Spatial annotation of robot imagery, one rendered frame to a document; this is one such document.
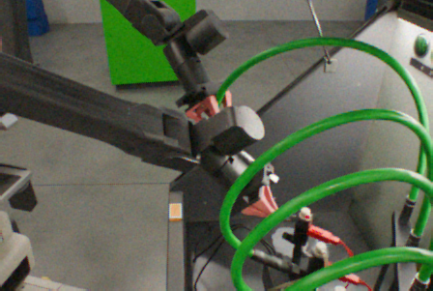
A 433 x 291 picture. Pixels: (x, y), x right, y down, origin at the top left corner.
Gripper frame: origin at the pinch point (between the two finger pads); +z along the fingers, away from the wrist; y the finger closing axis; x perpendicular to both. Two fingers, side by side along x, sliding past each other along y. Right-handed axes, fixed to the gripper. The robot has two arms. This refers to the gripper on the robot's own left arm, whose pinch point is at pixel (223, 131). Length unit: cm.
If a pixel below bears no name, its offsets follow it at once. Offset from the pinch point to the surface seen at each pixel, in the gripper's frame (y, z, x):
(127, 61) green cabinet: 205, -135, 211
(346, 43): 1.6, -1.7, -26.7
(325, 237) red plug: 0.4, 25.1, -7.6
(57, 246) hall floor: 38, 2, 169
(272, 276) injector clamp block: 0.4, 29.7, 7.4
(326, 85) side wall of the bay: 30.3, 1.2, -11.6
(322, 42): 0.6, -3.8, -24.0
